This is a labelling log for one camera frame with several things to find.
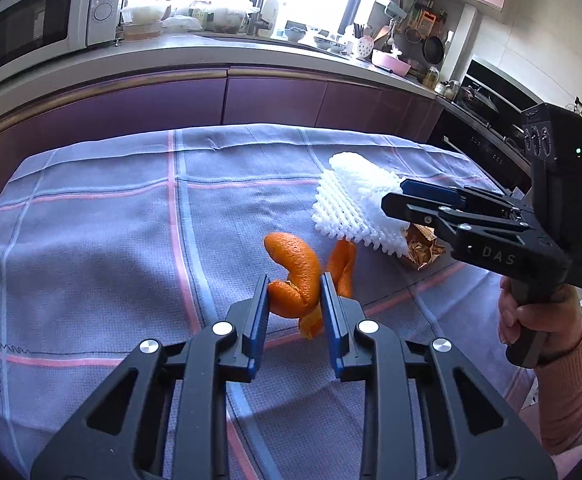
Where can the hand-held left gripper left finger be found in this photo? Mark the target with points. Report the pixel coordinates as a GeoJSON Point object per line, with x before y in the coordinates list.
{"type": "Point", "coordinates": [257, 325]}

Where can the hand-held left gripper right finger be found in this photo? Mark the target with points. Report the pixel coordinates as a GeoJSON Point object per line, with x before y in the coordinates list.
{"type": "Point", "coordinates": [332, 330]}

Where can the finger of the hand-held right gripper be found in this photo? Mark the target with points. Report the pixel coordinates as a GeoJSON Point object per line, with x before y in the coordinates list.
{"type": "Point", "coordinates": [431, 190]}
{"type": "Point", "coordinates": [421, 210]}

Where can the brown foil wrapper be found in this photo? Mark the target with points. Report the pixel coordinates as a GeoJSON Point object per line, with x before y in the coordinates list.
{"type": "Point", "coordinates": [426, 252]}

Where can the white foam fruit net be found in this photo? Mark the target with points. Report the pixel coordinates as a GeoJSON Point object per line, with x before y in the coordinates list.
{"type": "Point", "coordinates": [356, 200]}

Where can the orange peel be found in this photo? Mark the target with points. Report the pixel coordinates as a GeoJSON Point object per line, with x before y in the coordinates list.
{"type": "Point", "coordinates": [296, 260]}

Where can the person's right forearm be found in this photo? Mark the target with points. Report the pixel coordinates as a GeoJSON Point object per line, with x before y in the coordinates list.
{"type": "Point", "coordinates": [571, 400]}

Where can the person's right hand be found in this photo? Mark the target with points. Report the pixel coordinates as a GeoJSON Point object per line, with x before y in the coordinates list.
{"type": "Point", "coordinates": [556, 325]}

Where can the black built-in oven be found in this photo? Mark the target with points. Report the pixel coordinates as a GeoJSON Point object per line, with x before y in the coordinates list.
{"type": "Point", "coordinates": [471, 135]}

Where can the cooking pot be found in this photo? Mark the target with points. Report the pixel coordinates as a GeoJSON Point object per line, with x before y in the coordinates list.
{"type": "Point", "coordinates": [476, 100]}

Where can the oil bottle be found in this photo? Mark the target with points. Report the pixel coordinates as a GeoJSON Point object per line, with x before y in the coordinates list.
{"type": "Point", "coordinates": [432, 76]}

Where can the pink basin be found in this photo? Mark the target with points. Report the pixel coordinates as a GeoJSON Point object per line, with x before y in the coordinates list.
{"type": "Point", "coordinates": [391, 62]}

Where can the hanging frying pan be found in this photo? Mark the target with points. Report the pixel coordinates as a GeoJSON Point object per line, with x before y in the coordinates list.
{"type": "Point", "coordinates": [433, 50]}

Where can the hanging strainer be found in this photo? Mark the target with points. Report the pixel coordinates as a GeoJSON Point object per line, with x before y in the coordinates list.
{"type": "Point", "coordinates": [413, 35]}

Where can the dotted white utensil holder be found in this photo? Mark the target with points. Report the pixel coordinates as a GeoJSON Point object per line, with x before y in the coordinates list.
{"type": "Point", "coordinates": [363, 47]}

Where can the kitchen counter with purple cabinets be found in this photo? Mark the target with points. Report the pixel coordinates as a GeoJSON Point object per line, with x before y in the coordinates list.
{"type": "Point", "coordinates": [296, 100]}

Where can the hanging grater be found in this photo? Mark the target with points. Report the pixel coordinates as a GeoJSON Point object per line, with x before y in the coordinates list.
{"type": "Point", "coordinates": [426, 19]}

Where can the patterned white bowl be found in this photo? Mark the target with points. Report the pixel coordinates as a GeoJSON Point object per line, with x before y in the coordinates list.
{"type": "Point", "coordinates": [328, 44]}

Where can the checked blue tablecloth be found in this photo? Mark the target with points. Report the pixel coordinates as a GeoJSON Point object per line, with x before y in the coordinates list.
{"type": "Point", "coordinates": [96, 235]}

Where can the small dark bowl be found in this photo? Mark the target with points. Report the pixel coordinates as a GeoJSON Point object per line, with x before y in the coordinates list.
{"type": "Point", "coordinates": [295, 34]}

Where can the white soap bottle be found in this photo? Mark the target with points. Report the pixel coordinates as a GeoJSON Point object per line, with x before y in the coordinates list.
{"type": "Point", "coordinates": [273, 15]}

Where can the silver faucet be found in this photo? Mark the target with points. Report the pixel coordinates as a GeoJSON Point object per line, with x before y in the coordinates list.
{"type": "Point", "coordinates": [258, 15]}

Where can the plastic bag with food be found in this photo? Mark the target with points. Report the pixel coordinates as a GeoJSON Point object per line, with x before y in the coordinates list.
{"type": "Point", "coordinates": [228, 20]}

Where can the glass jar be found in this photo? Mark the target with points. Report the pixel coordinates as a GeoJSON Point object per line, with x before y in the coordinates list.
{"type": "Point", "coordinates": [200, 12]}

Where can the amber glass bowl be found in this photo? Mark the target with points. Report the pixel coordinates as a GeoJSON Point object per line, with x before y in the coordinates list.
{"type": "Point", "coordinates": [141, 31]}

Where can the clear lidded bowl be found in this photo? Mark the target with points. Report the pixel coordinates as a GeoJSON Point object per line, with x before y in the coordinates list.
{"type": "Point", "coordinates": [141, 12]}

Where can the white microwave oven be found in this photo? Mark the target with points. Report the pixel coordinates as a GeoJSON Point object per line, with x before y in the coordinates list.
{"type": "Point", "coordinates": [36, 25]}

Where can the white wall shelf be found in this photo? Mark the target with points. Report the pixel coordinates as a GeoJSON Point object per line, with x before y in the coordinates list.
{"type": "Point", "coordinates": [393, 7]}

